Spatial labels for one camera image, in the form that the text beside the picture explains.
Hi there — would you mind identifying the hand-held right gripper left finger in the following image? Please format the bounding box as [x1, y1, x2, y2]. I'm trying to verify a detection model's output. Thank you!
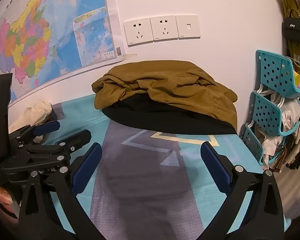
[17, 142, 102, 240]

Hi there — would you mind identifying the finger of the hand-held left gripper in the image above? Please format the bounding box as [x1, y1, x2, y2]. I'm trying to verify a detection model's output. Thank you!
[22, 129, 92, 165]
[9, 120, 61, 143]

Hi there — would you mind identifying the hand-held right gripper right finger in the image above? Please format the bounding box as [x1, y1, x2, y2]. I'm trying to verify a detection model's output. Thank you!
[200, 141, 284, 240]

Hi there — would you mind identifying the olive brown jacket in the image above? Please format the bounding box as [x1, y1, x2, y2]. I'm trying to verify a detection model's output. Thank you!
[91, 60, 238, 130]

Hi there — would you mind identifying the person's left hand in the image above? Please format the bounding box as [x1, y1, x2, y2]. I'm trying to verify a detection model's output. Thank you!
[0, 186, 20, 220]

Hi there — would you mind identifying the cream garment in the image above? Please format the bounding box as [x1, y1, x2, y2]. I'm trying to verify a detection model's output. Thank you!
[9, 101, 53, 140]

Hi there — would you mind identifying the teal grey printed bedsheet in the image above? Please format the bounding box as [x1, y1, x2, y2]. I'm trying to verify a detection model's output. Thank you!
[22, 94, 293, 240]

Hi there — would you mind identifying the black garment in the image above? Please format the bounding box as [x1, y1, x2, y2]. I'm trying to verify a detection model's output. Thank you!
[101, 95, 237, 135]

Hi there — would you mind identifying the white plastic bag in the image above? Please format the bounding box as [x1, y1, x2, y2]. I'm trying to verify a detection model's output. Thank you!
[281, 97, 300, 133]

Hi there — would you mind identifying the teal plastic storage rack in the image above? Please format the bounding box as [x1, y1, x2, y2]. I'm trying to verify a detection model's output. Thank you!
[240, 49, 300, 166]

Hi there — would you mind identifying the black handbag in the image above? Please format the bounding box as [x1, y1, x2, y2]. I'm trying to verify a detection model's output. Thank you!
[282, 9, 300, 46]

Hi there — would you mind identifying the yellow-green hanging garment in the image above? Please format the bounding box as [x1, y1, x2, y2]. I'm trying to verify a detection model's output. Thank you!
[281, 0, 300, 63]

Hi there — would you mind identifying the colourful wall map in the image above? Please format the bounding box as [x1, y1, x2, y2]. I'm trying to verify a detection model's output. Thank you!
[0, 0, 138, 105]

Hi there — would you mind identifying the white wall socket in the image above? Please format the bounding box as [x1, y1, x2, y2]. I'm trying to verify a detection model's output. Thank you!
[150, 16, 178, 42]
[123, 18, 152, 47]

